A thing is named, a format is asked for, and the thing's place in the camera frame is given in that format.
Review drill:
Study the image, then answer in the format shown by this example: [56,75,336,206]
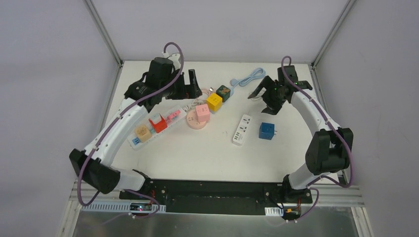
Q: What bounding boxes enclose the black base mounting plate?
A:
[119,178,313,215]

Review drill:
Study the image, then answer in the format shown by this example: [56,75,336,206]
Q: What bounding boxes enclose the long white power strip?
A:
[126,106,187,151]

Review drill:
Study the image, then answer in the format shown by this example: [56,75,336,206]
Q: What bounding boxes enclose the round pink socket base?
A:
[186,110,208,130]

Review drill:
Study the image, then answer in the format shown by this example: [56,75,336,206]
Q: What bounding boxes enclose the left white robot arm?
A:
[69,53,202,200]

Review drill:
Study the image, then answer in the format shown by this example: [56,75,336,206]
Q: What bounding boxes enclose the dark green cube plug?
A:
[216,85,231,103]

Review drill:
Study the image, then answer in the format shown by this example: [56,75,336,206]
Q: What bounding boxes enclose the pink flat plug adapter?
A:
[167,110,181,120]

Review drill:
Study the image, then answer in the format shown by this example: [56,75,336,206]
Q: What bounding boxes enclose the light blue cable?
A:
[230,68,266,87]

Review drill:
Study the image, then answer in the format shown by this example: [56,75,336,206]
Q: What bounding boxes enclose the blue cube plug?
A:
[258,122,277,140]

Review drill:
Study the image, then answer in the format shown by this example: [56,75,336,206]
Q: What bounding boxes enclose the yellow cube plug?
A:
[206,93,223,112]

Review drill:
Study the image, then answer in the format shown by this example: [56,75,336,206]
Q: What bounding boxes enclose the small white power strip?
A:
[232,114,252,147]

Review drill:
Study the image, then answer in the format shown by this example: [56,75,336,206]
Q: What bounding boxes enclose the pink cube plug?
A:
[195,104,210,122]

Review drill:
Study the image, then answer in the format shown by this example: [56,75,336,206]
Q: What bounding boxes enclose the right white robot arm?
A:
[248,65,353,202]

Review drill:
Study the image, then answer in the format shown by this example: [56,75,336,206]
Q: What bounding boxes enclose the aluminium frame rail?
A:
[69,179,365,208]

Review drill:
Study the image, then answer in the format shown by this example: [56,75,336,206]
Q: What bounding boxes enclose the beige cube plug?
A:
[134,124,152,143]

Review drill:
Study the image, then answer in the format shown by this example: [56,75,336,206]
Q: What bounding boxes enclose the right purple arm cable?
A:
[265,56,356,226]

